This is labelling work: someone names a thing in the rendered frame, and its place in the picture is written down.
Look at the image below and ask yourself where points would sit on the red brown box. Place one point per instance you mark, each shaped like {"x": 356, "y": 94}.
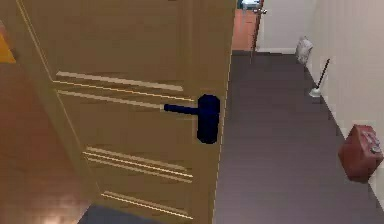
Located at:
{"x": 360, "y": 154}

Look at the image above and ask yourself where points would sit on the white crumpled bag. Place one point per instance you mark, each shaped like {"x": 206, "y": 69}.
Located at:
{"x": 304, "y": 50}

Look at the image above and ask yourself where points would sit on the tan wooden room door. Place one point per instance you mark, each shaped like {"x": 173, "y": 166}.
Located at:
{"x": 126, "y": 50}

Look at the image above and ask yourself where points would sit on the black stick with white base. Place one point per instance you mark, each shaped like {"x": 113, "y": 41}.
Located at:
{"x": 320, "y": 80}

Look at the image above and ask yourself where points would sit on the brown room door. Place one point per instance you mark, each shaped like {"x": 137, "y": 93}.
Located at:
{"x": 258, "y": 26}

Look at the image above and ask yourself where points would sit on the yellow block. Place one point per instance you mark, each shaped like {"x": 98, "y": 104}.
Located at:
{"x": 5, "y": 51}

